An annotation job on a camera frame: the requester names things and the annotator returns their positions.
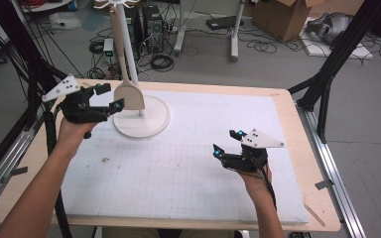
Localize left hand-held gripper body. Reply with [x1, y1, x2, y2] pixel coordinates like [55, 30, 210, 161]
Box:
[42, 74, 111, 125]

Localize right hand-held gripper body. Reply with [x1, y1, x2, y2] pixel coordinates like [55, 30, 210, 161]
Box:
[220, 128, 286, 174]

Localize pink spatula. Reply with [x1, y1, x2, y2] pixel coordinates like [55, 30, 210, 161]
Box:
[108, 4, 146, 112]

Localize white utensil rack stand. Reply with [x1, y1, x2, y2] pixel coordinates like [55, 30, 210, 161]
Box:
[92, 0, 172, 139]

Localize person's right hand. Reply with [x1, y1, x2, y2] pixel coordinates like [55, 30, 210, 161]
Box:
[237, 163, 274, 203]

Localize person's left hand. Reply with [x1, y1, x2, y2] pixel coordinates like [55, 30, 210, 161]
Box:
[57, 116, 97, 157]

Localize white grid mat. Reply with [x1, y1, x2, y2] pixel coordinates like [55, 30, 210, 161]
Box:
[59, 86, 310, 224]

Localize white power adapter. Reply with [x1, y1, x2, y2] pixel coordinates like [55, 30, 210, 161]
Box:
[102, 38, 115, 64]

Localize black computer tower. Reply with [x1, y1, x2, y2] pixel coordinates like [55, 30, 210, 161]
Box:
[113, 6, 144, 61]
[141, 4, 165, 55]

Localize clear plastic bag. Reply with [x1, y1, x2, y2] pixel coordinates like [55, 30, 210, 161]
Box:
[48, 12, 82, 31]

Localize grey tape piece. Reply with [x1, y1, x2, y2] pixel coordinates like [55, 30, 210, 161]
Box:
[314, 178, 334, 191]
[0, 166, 30, 184]

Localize wooden strip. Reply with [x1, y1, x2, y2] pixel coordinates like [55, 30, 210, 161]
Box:
[303, 201, 327, 228]

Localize white stand leg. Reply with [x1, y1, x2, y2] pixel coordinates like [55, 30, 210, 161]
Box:
[229, 0, 246, 63]
[173, 0, 189, 56]

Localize flat black box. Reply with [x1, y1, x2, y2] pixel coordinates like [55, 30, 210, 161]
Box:
[205, 15, 245, 31]

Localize person's khaki pants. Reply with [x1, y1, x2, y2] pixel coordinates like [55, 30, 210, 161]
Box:
[100, 226, 236, 238]

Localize large cardboard box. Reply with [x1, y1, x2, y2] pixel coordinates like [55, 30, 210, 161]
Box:
[251, 0, 325, 44]

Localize grey bag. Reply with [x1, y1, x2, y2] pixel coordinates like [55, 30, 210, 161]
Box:
[306, 12, 354, 46]

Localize white foam board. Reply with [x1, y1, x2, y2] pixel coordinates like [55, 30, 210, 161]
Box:
[299, 16, 374, 60]

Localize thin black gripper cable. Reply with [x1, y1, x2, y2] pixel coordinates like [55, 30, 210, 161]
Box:
[249, 154, 278, 213]

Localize black sleeved gripper cable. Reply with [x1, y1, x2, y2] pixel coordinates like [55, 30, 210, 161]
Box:
[43, 101, 74, 238]

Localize coiled black cable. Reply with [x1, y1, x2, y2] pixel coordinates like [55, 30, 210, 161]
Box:
[150, 53, 176, 73]

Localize black metal frame stand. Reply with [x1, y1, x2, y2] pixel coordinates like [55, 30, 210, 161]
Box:
[0, 0, 72, 131]
[287, 0, 381, 145]

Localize aluminium rail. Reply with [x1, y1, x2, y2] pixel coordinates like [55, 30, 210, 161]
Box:
[0, 127, 36, 216]
[297, 105, 367, 238]

